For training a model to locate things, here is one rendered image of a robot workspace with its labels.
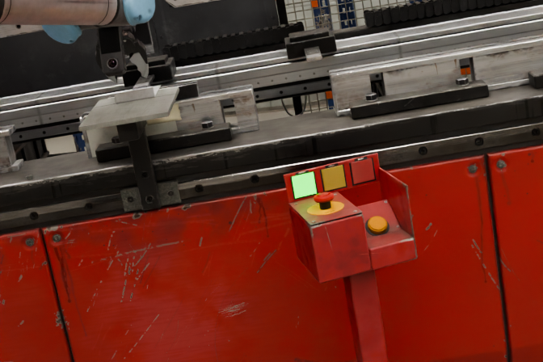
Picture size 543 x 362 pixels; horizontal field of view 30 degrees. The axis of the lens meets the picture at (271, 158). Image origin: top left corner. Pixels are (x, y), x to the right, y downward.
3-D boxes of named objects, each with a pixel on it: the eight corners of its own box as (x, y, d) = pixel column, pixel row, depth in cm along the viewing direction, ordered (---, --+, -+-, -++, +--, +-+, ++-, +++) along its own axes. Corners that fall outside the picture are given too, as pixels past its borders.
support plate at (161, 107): (79, 132, 200) (77, 127, 200) (99, 104, 226) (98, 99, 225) (169, 116, 200) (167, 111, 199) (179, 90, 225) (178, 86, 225)
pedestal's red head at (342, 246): (319, 284, 190) (304, 194, 186) (297, 258, 206) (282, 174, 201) (418, 258, 194) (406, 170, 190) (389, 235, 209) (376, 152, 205)
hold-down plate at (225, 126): (97, 162, 222) (94, 149, 221) (101, 157, 227) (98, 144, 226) (232, 140, 221) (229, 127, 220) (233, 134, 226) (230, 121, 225)
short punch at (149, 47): (109, 61, 224) (100, 18, 221) (111, 60, 226) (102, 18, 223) (153, 53, 223) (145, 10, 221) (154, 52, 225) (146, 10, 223)
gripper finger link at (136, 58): (157, 56, 219) (136, 30, 212) (158, 77, 216) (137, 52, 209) (144, 61, 220) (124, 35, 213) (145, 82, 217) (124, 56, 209)
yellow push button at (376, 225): (371, 239, 198) (372, 232, 196) (364, 225, 200) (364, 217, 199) (389, 234, 199) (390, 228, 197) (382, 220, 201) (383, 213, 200)
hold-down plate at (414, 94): (352, 119, 220) (350, 107, 219) (350, 115, 225) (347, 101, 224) (489, 97, 219) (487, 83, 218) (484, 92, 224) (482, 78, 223)
